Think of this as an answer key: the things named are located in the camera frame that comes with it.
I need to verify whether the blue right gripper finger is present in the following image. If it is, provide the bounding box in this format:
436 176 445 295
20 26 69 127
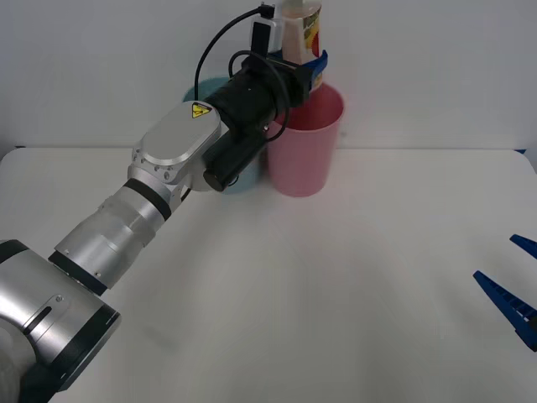
508 233 537 258
472 270 537 353

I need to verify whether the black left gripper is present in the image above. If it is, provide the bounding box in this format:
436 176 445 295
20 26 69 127
241 49 330 112

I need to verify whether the plastic bottle with yellow-red label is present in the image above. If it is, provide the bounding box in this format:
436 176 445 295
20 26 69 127
279 0 326 91

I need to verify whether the pink plastic bin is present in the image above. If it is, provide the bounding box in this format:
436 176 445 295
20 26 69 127
265 82 346 199

